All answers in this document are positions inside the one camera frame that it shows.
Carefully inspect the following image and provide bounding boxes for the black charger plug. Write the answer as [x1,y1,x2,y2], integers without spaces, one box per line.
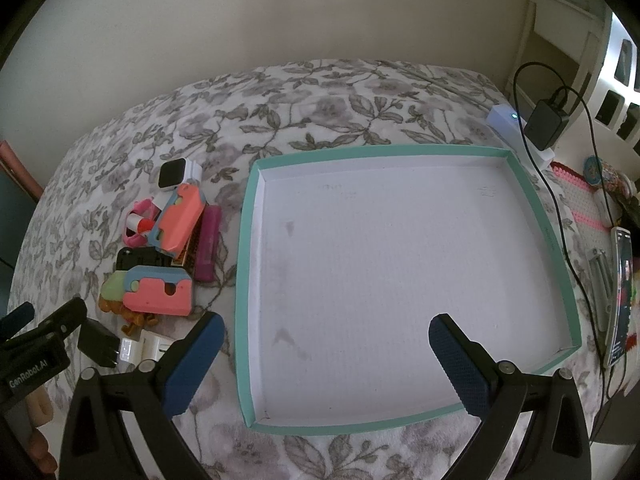
[77,317,121,368]

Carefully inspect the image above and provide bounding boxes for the black charger cable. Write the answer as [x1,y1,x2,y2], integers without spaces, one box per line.
[512,61,628,401]

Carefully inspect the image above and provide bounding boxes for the teal shallow cardboard box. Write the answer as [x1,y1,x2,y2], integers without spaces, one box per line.
[234,144,582,436]

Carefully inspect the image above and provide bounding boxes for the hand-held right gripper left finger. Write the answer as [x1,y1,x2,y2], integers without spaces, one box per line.
[60,311,226,480]

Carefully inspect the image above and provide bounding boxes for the white bedside shelf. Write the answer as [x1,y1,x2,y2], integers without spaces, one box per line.
[515,0,616,136]

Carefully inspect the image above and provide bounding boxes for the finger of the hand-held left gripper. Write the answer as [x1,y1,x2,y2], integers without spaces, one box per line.
[27,297,89,357]
[0,302,36,347]

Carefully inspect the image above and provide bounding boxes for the white power strip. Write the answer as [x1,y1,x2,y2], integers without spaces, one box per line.
[487,105,556,163]

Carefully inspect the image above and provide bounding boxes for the colourful floral pouch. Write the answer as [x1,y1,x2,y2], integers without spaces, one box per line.
[600,160,637,197]

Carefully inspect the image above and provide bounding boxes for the white smartwatch black screen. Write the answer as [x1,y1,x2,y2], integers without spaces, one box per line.
[157,158,205,192]

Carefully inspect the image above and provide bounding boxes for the black power adapter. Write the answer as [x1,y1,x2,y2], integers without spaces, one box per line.
[524,100,571,151]

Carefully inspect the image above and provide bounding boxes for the orange toy dog figure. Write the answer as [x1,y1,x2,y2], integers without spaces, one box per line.
[97,300,161,336]

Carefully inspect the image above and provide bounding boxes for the magenta rectangular bar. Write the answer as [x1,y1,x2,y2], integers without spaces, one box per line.
[194,205,222,282]

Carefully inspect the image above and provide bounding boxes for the dark cabinet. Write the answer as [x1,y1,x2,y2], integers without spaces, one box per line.
[0,165,37,273]

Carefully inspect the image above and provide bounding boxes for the pink board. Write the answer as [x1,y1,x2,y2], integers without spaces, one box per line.
[0,140,46,201]

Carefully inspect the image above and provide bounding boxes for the black toy car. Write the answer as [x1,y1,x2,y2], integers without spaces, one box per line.
[116,247,173,273]

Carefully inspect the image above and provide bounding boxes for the white rectangular box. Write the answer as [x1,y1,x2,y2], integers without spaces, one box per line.
[150,189,176,213]

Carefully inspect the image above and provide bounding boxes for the pink toy block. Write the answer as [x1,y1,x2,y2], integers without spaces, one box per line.
[100,265,195,317]

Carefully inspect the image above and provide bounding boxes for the pink white bead mat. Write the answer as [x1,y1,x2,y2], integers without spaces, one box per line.
[550,162,631,241]

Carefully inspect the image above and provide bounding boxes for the orange and blue toy block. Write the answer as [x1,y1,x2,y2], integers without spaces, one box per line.
[148,185,207,256]

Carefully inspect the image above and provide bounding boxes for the person's left hand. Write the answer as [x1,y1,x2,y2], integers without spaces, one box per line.
[25,389,59,477]

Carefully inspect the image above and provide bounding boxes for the white lattice panel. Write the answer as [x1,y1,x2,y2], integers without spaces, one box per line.
[606,10,640,147]

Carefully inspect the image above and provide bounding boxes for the smartphone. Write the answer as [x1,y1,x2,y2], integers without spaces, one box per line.
[602,227,639,368]

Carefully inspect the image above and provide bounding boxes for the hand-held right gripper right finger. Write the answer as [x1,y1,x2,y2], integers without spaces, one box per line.
[428,313,593,480]

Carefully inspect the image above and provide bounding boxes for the grey floral blanket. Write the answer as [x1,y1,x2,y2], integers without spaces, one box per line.
[7,58,640,480]

